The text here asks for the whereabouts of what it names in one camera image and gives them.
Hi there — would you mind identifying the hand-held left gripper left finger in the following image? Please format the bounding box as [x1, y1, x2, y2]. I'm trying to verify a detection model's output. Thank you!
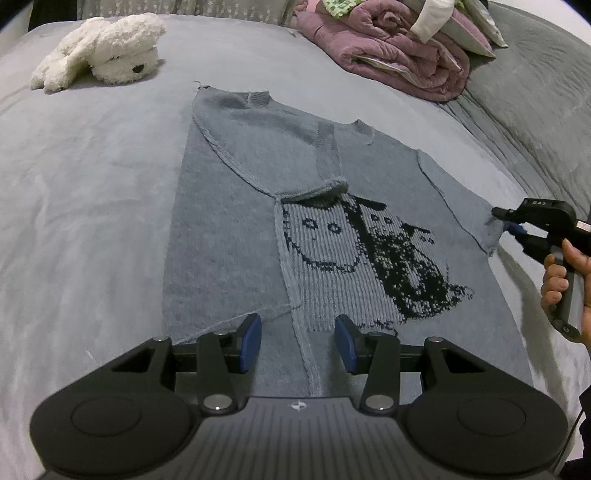
[111, 313, 263, 414]

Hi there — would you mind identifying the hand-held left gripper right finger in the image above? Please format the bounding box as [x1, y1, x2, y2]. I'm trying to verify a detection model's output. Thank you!
[334, 315, 485, 414]

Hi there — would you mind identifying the grey knit sweater black print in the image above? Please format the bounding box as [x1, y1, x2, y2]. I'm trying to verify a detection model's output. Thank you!
[161, 82, 536, 402]

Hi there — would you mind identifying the person's right hand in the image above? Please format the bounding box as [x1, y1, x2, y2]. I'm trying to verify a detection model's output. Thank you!
[541, 240, 591, 347]

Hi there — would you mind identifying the grey quilted bedspread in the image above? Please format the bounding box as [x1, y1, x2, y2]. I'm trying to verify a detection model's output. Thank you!
[438, 0, 591, 222]

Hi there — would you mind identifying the pale satin pillow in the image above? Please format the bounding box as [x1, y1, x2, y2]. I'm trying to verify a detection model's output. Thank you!
[443, 0, 509, 58]

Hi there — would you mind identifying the pink folded quilt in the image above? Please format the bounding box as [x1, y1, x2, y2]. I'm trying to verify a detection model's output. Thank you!
[294, 0, 472, 102]

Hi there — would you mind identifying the grey bed sheet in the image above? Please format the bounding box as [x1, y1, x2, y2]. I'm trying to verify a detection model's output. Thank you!
[0, 14, 591, 480]

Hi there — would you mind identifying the green patterned cloth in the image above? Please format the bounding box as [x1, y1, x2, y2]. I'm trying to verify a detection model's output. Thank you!
[322, 0, 365, 19]

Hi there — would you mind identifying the white plush toy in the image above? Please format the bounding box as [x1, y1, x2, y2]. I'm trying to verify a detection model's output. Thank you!
[30, 14, 167, 92]

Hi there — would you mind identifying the pale dotted curtain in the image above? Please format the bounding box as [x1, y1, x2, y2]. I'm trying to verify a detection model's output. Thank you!
[76, 0, 305, 26]

